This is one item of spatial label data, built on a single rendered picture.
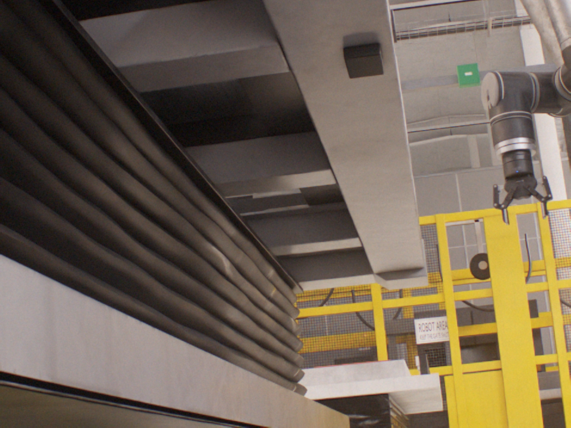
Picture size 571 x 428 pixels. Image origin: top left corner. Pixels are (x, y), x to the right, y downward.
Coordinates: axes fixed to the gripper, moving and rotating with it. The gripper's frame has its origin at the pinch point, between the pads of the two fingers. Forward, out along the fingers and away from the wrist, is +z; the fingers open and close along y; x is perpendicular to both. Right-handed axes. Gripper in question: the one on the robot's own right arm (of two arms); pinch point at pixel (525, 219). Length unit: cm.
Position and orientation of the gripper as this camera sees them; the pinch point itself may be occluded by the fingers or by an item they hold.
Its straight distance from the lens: 250.0
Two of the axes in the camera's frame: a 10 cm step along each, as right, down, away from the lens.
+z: 0.8, 9.6, -2.8
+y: 9.3, -1.7, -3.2
